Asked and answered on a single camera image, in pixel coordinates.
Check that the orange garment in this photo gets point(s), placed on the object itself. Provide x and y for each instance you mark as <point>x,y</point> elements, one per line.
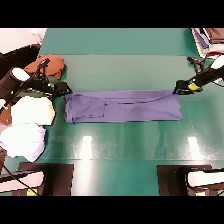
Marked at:
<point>53,66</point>

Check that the black garment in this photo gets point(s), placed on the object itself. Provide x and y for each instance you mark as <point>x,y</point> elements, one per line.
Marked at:
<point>20,55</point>

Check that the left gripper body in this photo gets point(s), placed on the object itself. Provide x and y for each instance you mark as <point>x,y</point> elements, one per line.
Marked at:
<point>61,89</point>

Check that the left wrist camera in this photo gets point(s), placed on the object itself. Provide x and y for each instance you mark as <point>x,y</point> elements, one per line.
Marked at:
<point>44,63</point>

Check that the maroon garment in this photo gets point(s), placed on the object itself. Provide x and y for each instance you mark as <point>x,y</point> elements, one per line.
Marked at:
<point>216,34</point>

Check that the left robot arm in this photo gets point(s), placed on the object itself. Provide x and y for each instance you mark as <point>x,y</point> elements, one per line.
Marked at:
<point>13,81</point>

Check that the purple shirt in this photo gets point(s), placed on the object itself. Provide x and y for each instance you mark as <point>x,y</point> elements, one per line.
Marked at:
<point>133,108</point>

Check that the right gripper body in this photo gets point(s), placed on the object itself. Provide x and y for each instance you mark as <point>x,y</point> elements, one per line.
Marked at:
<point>186,86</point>

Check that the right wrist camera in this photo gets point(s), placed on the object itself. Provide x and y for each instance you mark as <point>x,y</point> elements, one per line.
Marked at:
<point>197,64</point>

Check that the brown garment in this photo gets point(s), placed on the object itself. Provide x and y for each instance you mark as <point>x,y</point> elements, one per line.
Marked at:
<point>5,115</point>

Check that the white garment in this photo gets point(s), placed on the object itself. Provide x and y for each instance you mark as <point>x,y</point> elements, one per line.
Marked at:
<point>31,110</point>
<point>23,140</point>

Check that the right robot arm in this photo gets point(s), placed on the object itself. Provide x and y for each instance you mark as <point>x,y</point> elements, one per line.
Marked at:
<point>210,75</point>

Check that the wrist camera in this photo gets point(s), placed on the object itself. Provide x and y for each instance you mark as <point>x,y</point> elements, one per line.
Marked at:
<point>197,64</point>
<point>44,63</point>

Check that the dark green garment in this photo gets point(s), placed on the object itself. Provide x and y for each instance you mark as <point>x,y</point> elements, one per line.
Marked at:
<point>53,80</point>

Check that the pale striped garment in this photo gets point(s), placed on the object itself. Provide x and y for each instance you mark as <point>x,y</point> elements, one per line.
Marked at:
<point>201,41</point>

